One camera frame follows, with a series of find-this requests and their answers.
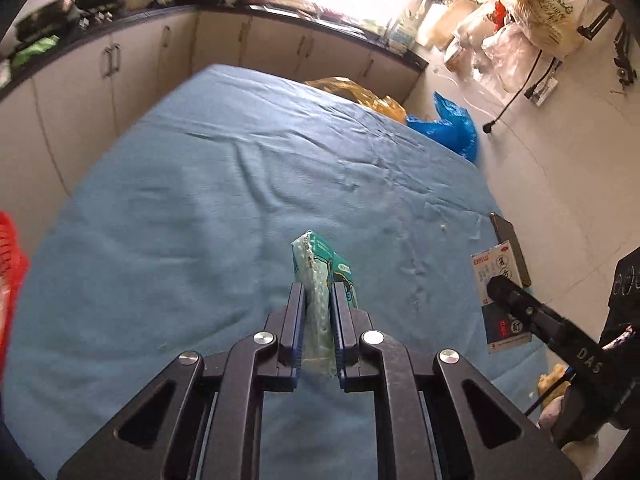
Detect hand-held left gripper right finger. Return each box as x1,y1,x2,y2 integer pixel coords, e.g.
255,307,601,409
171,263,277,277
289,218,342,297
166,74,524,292
330,282,583,480

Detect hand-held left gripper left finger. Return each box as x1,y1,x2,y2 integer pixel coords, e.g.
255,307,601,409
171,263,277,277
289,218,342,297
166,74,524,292
57,282,307,480

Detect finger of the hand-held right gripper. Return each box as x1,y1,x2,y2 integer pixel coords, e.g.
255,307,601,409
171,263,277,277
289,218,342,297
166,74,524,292
486,275,608,386

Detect green white snack packet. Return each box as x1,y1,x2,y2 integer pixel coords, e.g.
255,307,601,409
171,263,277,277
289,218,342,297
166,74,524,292
291,230,360,377

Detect white medicine box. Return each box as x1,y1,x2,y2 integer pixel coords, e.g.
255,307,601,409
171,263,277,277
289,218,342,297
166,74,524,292
470,241,534,354

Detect red plastic basket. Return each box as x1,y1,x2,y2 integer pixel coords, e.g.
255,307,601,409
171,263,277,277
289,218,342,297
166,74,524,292
0,210,31,363

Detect yellow pink cloth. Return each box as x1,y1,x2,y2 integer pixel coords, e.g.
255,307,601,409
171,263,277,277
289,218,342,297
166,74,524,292
537,365,601,456

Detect blue tablecloth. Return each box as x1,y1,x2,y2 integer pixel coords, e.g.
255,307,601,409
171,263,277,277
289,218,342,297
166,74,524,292
2,64,548,480

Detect blue plastic bag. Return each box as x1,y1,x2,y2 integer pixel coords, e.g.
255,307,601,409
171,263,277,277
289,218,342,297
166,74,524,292
406,91,480,164

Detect yellow plastic bag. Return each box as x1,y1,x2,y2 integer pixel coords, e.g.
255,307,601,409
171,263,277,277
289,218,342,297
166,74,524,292
305,76,407,124

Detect black countertop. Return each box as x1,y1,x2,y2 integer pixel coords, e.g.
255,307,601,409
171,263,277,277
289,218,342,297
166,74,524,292
0,2,430,103

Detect clear plastic container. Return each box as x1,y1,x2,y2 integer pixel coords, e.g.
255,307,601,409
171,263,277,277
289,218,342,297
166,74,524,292
385,15,417,54

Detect printed white hanging bag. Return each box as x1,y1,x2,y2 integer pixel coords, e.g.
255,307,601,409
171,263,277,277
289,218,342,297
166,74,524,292
499,0,590,56

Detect white base cabinets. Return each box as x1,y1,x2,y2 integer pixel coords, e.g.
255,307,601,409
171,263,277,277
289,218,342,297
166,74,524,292
0,10,422,261

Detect beige hanging bag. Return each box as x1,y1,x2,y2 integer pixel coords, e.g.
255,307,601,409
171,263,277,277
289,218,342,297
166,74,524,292
416,0,478,52

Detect green cloth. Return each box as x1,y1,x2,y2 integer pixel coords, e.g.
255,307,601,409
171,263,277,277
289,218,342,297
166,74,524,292
10,35,62,67

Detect black wok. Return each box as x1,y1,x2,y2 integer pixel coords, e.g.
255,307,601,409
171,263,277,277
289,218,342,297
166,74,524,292
15,0,81,42

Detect black power cable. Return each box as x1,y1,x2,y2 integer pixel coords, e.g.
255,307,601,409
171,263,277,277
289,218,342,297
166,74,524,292
482,47,562,136

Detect black wall bracket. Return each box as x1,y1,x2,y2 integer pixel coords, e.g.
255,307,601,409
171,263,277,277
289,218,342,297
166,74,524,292
577,0,640,92

